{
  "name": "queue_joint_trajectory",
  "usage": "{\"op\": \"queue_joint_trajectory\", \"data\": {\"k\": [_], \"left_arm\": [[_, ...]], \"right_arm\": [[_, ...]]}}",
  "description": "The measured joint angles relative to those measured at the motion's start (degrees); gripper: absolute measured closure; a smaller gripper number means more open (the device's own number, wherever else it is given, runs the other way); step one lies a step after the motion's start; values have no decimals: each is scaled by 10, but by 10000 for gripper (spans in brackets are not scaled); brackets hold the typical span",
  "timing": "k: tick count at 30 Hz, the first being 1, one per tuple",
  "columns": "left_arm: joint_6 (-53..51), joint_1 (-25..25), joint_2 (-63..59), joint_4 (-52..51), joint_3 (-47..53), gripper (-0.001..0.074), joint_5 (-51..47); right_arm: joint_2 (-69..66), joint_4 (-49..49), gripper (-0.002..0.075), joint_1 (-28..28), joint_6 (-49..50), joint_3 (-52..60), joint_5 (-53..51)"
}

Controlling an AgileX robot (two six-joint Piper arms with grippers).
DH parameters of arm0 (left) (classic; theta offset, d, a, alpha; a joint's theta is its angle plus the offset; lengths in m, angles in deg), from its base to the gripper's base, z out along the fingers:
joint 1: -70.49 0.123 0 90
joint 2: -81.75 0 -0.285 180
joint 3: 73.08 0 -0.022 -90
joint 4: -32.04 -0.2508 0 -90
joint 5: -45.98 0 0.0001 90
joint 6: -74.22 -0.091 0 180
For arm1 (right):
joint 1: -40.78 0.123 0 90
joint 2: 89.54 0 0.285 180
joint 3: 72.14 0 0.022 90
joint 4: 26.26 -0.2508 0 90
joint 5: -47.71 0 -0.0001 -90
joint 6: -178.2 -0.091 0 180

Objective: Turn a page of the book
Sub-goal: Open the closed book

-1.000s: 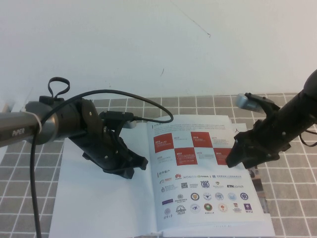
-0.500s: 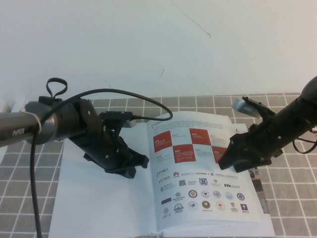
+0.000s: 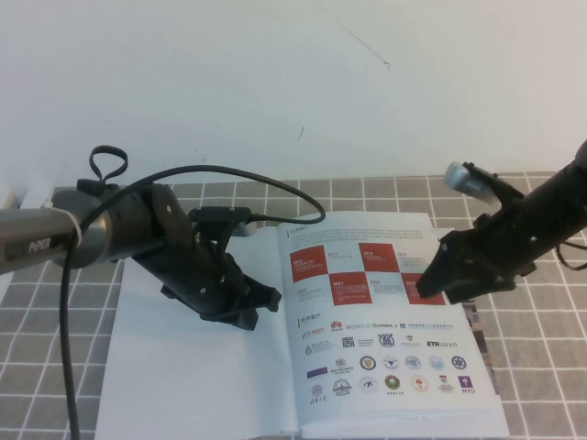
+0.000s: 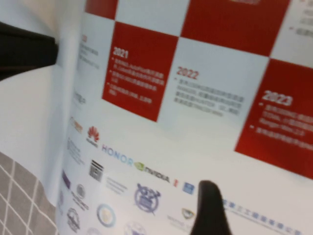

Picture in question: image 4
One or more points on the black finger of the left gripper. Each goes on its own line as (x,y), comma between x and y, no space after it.
(24,63)
(24,40)

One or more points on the white printed book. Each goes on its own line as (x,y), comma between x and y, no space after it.
(207,147)

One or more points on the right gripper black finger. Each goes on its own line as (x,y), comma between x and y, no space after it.
(210,215)

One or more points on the grey checked tablecloth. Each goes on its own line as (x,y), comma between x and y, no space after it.
(19,195)

